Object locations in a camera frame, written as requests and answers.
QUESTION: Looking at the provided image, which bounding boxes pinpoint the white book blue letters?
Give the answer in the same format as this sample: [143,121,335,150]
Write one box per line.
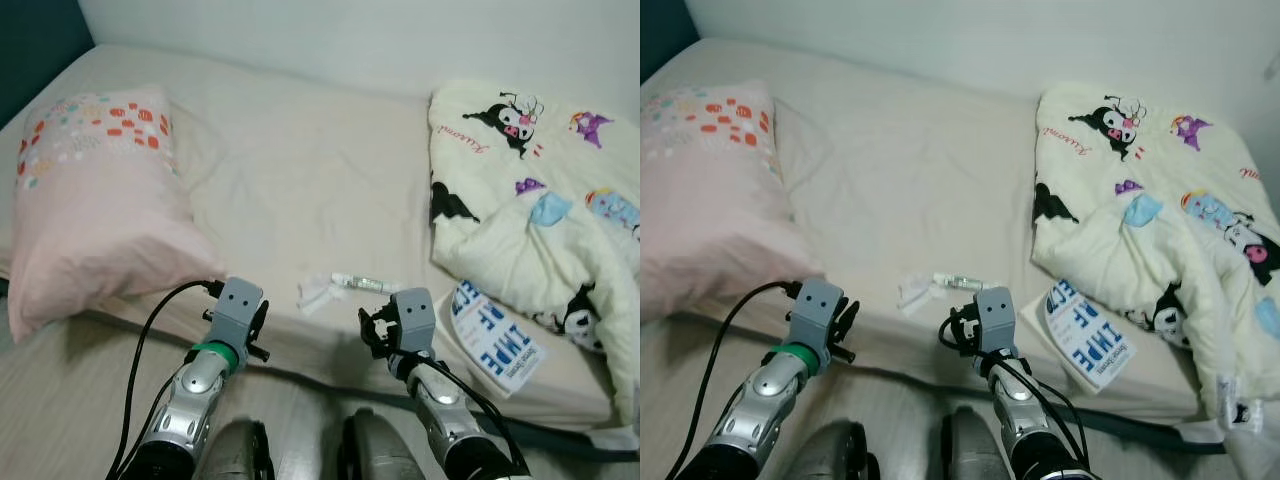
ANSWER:
[447,280,547,399]
[1043,278,1138,393]

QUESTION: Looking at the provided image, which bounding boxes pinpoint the cream cartoon print blanket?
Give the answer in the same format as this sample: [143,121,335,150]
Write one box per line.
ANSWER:
[428,80,641,426]
[1030,82,1280,436]

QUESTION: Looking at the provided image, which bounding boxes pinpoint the robot left leg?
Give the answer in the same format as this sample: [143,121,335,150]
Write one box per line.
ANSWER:
[195,420,276,480]
[790,420,881,480]

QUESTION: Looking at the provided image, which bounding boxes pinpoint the robot leg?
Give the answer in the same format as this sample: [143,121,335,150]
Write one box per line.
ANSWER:
[790,420,881,480]
[195,420,276,480]
[935,405,1021,480]
[338,408,426,480]

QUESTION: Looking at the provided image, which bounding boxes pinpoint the robot right leg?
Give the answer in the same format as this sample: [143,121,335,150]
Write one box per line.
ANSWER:
[338,408,426,480]
[935,405,1021,480]

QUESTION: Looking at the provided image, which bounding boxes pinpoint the cream bed mattress sheet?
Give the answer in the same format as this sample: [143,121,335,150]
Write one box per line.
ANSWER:
[0,43,641,431]
[640,38,1280,426]

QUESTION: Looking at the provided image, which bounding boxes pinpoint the pink dotted pillow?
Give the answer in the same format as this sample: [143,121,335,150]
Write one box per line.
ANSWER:
[640,80,826,323]
[8,83,226,344]

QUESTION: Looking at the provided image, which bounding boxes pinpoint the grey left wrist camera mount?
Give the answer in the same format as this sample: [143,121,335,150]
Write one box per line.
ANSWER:
[212,278,266,369]
[790,280,846,361]

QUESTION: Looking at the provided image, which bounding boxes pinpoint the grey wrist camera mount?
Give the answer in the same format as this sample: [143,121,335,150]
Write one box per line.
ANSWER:
[212,278,266,369]
[790,280,846,361]
[975,288,1021,353]
[390,289,436,353]

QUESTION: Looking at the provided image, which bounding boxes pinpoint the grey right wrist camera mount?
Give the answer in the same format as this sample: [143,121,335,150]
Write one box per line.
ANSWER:
[975,288,1021,353]
[390,289,436,353]

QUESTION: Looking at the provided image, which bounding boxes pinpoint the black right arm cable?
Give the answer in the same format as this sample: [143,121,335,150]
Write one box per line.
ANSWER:
[990,355,1101,476]
[400,355,528,473]

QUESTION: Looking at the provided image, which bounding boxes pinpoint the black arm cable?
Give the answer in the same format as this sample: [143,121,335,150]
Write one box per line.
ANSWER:
[665,280,806,480]
[400,355,528,473]
[990,355,1101,476]
[105,280,226,480]

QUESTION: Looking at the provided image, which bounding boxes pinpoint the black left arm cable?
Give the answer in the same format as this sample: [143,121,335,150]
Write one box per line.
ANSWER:
[105,280,226,480]
[665,280,806,480]

